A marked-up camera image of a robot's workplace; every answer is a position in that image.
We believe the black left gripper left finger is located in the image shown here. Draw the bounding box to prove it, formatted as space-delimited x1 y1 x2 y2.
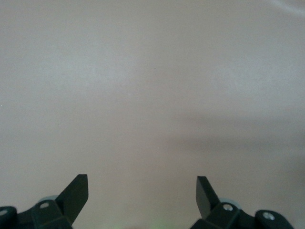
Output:
0 174 89 229

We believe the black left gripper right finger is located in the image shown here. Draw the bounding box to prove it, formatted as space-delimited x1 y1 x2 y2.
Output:
190 176 294 229

